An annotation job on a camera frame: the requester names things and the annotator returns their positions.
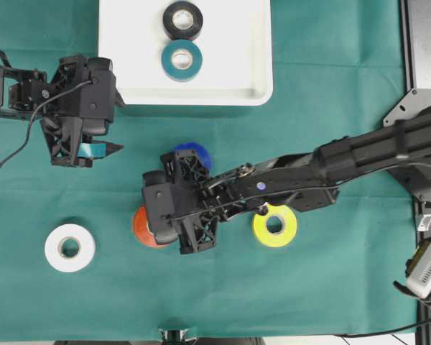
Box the blue tape roll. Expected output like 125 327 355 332
174 142 213 170

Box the teal tape roll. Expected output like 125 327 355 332
161 40 203 82

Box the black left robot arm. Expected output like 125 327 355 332
0 50 126 167

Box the white tape roll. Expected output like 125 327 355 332
44 224 96 273

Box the white perforated device box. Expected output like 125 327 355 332
407 242 431 299

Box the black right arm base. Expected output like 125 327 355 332
383 89 431 202

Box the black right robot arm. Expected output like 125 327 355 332
142 107 431 254

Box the black tape roll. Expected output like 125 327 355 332
162 1 203 41

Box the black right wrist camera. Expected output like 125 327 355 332
142 170 178 245

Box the white plastic case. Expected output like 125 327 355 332
98 1 273 106

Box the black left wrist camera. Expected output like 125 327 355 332
81 57 116 136

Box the red tape roll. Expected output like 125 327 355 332
132 206 167 249

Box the yellow tape roll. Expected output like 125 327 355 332
252 203 298 248

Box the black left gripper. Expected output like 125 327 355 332
40 55 126 167

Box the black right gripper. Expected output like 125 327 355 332
160 149 221 254

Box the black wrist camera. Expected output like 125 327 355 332
81 57 116 136
142 170 178 245

